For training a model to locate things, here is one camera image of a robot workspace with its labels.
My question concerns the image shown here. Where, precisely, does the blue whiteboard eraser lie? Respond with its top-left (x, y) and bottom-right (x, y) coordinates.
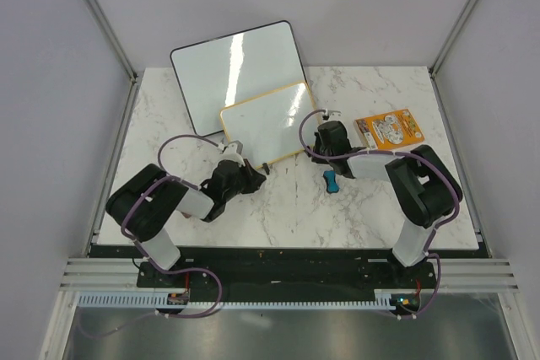
top-left (323, 170), bottom-right (340, 194)

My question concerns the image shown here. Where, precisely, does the yellow framed whiteboard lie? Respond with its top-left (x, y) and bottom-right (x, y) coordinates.
top-left (219, 82), bottom-right (316, 169)

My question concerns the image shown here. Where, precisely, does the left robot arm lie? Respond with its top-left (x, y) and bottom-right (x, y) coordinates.
top-left (105, 159), bottom-right (266, 287)

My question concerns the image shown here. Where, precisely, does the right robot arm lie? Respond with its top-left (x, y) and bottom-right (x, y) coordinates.
top-left (309, 121), bottom-right (463, 287)

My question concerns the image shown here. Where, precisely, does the black framed whiteboard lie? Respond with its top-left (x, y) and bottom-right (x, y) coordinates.
top-left (170, 20), bottom-right (305, 137)

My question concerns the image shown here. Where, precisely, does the orange card box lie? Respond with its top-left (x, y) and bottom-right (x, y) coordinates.
top-left (354, 109), bottom-right (424, 151)

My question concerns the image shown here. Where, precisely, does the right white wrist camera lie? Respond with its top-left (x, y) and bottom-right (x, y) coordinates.
top-left (321, 109), bottom-right (342, 121)

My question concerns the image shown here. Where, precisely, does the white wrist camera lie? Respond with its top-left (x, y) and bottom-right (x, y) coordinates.
top-left (321, 109), bottom-right (342, 121)
top-left (219, 142), bottom-right (246, 167)

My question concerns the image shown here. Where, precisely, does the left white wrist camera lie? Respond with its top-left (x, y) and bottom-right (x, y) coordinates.
top-left (219, 142), bottom-right (246, 167)

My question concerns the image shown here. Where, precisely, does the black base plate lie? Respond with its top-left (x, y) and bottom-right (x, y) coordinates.
top-left (90, 244), bottom-right (493, 304)

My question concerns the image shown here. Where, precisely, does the right aluminium corner post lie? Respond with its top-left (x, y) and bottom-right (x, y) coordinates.
top-left (428, 0), bottom-right (507, 78)

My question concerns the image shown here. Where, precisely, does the aluminium corner post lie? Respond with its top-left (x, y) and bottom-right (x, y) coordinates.
top-left (58, 0), bottom-right (140, 83)
top-left (428, 0), bottom-right (507, 78)

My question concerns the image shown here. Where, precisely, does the white slotted cable duct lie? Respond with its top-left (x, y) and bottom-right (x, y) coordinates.
top-left (78, 292), bottom-right (421, 310)

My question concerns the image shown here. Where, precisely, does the aluminium rail frame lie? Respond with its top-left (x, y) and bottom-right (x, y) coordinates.
top-left (40, 246), bottom-right (527, 359)

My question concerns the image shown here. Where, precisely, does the left aluminium corner post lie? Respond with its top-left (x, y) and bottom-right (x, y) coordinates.
top-left (58, 0), bottom-right (140, 83)

